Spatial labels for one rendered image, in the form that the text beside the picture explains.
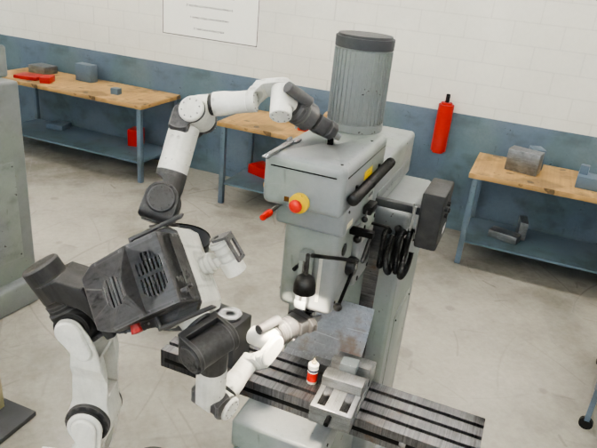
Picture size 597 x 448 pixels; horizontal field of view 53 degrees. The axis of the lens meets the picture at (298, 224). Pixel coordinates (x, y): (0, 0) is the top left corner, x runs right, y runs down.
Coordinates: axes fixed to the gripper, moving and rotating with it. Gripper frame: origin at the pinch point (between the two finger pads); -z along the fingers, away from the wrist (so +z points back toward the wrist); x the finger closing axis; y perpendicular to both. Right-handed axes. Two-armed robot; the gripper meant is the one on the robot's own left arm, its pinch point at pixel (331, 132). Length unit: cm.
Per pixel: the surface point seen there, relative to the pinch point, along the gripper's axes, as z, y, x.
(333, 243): -14.2, -30.2, 11.6
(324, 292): -23, -47, 11
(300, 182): 10.8, -18.4, 11.8
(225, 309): -22, -76, -28
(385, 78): -12.8, 25.5, -4.8
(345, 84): -3.7, 17.1, -10.6
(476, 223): -383, 28, -188
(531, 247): -388, 31, -128
